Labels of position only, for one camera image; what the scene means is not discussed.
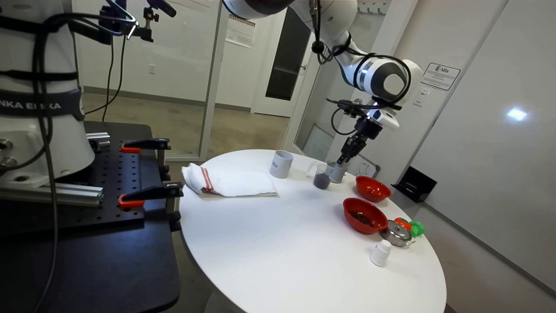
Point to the orange plastic toy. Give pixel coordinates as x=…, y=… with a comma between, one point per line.
x=404, y=223

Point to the black orange clamp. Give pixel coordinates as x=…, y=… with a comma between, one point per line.
x=148, y=143
x=154, y=193

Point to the white mug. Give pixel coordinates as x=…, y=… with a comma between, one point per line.
x=282, y=165

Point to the glass with dark contents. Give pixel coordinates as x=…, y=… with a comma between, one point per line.
x=322, y=181

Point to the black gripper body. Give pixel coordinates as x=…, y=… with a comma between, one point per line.
x=364, y=130

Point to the large wall whiteboard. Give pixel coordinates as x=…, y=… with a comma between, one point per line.
x=498, y=144

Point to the printed door sign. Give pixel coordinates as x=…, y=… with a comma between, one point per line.
x=444, y=75

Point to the black perforated mounting table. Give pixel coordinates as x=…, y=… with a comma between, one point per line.
x=105, y=261

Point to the white door with dark window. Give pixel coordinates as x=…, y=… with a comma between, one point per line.
x=287, y=63

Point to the empty red bowl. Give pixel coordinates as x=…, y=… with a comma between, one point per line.
x=373, y=188

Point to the aluminium rail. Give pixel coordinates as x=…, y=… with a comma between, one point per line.
x=76, y=193

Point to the black camera on mount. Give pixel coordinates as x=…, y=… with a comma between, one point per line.
x=119, y=19

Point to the white towel with red stripes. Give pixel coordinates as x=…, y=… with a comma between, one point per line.
x=237, y=181

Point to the green plastic toy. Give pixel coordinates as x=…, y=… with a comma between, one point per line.
x=418, y=228

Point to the black wall tray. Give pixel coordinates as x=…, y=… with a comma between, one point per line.
x=414, y=184

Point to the red bowl with dark contents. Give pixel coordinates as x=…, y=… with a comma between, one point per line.
x=366, y=216

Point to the white salt shaker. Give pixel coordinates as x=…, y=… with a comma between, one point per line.
x=380, y=254

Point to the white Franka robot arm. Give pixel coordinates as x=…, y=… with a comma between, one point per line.
x=383, y=78

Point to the white partition post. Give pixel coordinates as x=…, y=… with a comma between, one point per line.
x=216, y=80

